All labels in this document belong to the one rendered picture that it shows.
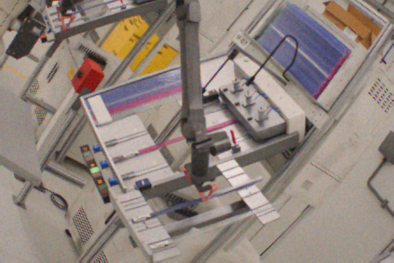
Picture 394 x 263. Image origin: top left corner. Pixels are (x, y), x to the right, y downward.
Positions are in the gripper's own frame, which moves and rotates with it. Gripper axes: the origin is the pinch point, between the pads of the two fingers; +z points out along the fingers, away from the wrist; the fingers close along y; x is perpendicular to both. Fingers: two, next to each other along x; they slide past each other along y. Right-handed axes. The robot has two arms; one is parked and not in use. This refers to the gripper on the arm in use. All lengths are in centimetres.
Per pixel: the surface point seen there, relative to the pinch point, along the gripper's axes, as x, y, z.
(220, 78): -42, 66, 8
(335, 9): -115, 74, -14
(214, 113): -29, 45, 8
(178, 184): 0.2, 16.5, 11.0
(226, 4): -95, 157, 23
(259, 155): -32.7, 15.1, 8.1
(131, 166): 12.3, 32.0, 10.9
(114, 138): 12, 51, 12
